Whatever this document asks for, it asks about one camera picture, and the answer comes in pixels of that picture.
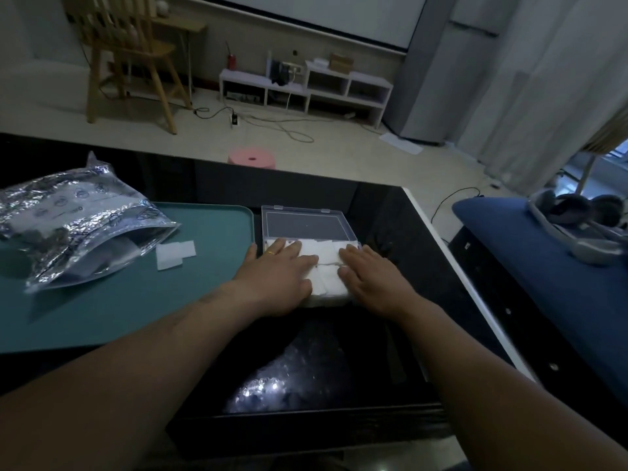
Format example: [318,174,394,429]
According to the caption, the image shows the blue cushion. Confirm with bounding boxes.
[451,196,628,405]

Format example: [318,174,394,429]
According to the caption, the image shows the white paper sheet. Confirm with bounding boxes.
[379,132,424,155]

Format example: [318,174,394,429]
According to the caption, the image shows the white cable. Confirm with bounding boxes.
[239,90,315,144]

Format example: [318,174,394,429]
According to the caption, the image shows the clear plastic box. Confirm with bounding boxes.
[261,205,363,309]

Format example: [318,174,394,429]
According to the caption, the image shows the silver foil bag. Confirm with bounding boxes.
[0,151,181,294]

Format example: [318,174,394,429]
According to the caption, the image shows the wooden chair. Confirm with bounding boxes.
[66,0,191,135]

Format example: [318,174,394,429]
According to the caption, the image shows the white low shelf unit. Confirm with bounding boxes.
[219,60,394,129]

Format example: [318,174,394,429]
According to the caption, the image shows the white projector screen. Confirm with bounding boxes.
[169,0,428,55]

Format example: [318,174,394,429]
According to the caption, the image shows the white grey headset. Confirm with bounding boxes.
[527,189,628,266]

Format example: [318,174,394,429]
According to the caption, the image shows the black floor cable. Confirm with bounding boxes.
[431,187,484,225]

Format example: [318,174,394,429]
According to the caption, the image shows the person's right hand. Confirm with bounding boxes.
[338,243,423,322]

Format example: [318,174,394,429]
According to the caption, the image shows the stack of white cotton pads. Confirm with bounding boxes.
[282,238,356,308]

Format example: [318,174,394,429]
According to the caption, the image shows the white curtain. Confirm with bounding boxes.
[449,0,628,196]

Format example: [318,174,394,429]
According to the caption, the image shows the pink round stool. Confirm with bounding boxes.
[228,147,276,170]

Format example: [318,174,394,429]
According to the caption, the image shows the person's left forearm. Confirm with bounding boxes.
[0,282,256,471]

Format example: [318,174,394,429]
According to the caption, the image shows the person's left hand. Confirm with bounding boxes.
[233,238,320,318]

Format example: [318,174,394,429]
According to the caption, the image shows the grey standing cabinet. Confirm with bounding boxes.
[383,0,523,145]

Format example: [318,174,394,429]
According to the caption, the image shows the person's right forearm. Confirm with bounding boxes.
[400,299,628,471]

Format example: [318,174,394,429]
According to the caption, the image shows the teal mat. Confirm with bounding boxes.
[0,202,255,355]

